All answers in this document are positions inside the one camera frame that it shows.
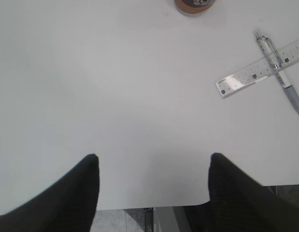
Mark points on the brown coffee drink bottle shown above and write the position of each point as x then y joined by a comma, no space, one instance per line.
193,7

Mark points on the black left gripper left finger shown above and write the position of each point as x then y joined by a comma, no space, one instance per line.
69,205

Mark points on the grey grip clear pen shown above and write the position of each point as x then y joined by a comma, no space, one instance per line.
275,61

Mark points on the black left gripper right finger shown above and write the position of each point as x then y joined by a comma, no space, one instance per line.
240,204

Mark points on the clear plastic ruler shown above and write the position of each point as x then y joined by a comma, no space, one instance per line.
256,72

